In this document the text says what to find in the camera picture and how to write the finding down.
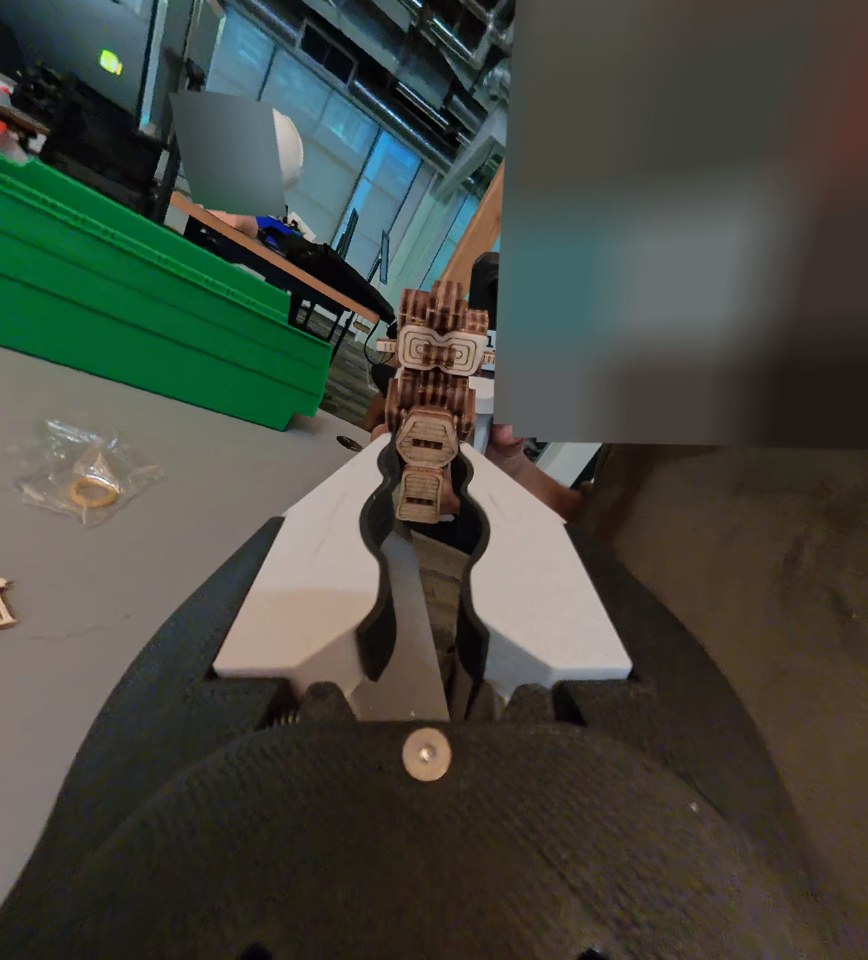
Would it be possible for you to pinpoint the green plastic bin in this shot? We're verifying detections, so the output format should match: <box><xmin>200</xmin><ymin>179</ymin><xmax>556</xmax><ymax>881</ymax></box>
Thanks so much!
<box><xmin>0</xmin><ymin>120</ymin><xmax>333</xmax><ymax>432</ymax></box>

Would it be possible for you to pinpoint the clear plastic bag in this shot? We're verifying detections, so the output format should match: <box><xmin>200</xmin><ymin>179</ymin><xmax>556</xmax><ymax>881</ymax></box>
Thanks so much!
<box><xmin>10</xmin><ymin>418</ymin><xmax>166</xmax><ymax>528</ymax></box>

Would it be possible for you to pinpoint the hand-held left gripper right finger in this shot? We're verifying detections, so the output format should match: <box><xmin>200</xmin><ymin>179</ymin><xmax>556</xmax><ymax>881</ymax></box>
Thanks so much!
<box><xmin>453</xmin><ymin>442</ymin><xmax>635</xmax><ymax>710</ymax></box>

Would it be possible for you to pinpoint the tan rubber band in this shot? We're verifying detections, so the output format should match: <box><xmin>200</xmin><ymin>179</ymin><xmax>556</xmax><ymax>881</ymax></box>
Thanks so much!
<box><xmin>68</xmin><ymin>476</ymin><xmax>120</xmax><ymax>510</ymax></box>

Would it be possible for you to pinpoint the person's brown shirt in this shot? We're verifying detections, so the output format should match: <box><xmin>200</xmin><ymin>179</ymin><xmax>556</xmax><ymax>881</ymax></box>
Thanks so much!
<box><xmin>591</xmin><ymin>442</ymin><xmax>868</xmax><ymax>960</ymax></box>

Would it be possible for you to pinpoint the grey desk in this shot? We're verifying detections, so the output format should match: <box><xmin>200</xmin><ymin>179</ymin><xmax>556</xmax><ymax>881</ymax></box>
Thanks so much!
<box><xmin>0</xmin><ymin>333</ymin><xmax>390</xmax><ymax>960</ymax></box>

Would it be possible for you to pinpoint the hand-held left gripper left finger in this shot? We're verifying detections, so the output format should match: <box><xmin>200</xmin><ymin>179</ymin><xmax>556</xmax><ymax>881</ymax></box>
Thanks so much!
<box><xmin>212</xmin><ymin>437</ymin><xmax>451</xmax><ymax>723</ymax></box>

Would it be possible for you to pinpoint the person's right forearm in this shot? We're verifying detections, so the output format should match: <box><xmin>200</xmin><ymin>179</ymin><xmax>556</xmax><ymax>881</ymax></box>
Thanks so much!
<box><xmin>505</xmin><ymin>450</ymin><xmax>586</xmax><ymax>524</ymax></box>

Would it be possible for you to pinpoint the wooden model vehicle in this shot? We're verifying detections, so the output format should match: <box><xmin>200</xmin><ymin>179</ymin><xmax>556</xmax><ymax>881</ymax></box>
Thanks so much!
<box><xmin>376</xmin><ymin>279</ymin><xmax>496</xmax><ymax>524</ymax></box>

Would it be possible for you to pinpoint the cluster of metal ceiling pipes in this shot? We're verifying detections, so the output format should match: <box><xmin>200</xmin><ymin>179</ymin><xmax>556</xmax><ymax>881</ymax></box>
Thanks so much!
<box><xmin>291</xmin><ymin>0</ymin><xmax>517</xmax><ymax>174</ymax></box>

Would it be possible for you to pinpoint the white hard hat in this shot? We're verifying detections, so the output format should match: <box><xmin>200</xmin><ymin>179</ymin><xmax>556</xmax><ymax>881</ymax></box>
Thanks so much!
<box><xmin>272</xmin><ymin>108</ymin><xmax>305</xmax><ymax>200</ymax></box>

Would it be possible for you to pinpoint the person's right hand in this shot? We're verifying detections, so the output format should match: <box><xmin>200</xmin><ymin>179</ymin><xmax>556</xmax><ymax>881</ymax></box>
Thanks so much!
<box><xmin>370</xmin><ymin>421</ymin><xmax>537</xmax><ymax>468</ymax></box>

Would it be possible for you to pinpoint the wooden ceiling beam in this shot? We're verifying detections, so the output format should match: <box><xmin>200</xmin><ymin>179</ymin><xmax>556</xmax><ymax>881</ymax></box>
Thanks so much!
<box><xmin>437</xmin><ymin>161</ymin><xmax>506</xmax><ymax>301</ymax></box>

